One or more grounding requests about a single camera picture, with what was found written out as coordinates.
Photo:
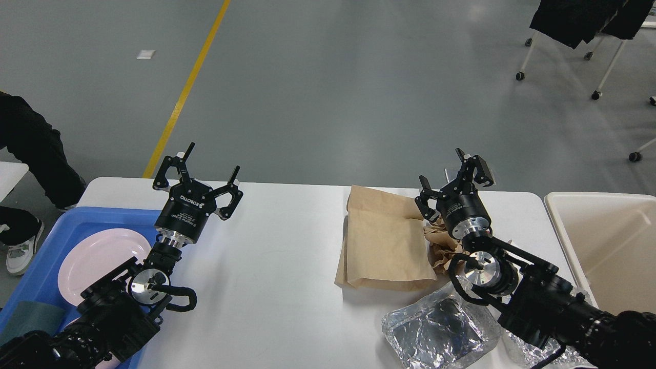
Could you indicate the beige plastic bin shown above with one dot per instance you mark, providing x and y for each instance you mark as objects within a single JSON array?
[{"x": 609, "y": 242}]

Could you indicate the crumpled aluminium foil tray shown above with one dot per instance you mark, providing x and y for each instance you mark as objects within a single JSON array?
[{"x": 441, "y": 330}]

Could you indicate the white caster leg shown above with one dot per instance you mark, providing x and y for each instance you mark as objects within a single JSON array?
[{"x": 636, "y": 156}]

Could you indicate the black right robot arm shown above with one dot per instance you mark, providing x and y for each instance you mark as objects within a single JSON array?
[{"x": 492, "y": 272}]

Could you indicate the brown paper bag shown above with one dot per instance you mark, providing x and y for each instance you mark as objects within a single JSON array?
[{"x": 383, "y": 245}]

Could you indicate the pink plate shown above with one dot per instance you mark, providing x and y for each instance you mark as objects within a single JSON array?
[{"x": 95, "y": 256}]

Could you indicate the brown paper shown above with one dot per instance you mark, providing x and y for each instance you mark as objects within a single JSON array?
[{"x": 442, "y": 247}]

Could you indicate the rack with black clothes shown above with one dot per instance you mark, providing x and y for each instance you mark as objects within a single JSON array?
[{"x": 573, "y": 22}]

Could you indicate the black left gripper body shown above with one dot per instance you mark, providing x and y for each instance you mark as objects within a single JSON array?
[{"x": 186, "y": 211}]

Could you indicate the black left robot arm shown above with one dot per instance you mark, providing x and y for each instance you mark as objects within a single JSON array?
[{"x": 121, "y": 311}]

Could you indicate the green sponge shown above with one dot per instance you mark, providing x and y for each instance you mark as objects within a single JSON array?
[{"x": 31, "y": 316}]

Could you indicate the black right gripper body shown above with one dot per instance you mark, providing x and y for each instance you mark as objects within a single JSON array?
[{"x": 463, "y": 214}]

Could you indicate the white side table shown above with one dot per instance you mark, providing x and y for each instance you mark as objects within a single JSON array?
[{"x": 11, "y": 175}]

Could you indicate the pink mug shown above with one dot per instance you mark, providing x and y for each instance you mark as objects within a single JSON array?
[{"x": 109, "y": 361}]

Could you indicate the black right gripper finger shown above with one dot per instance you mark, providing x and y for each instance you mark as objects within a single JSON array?
[
  {"x": 474, "y": 171},
  {"x": 422, "y": 200}
]

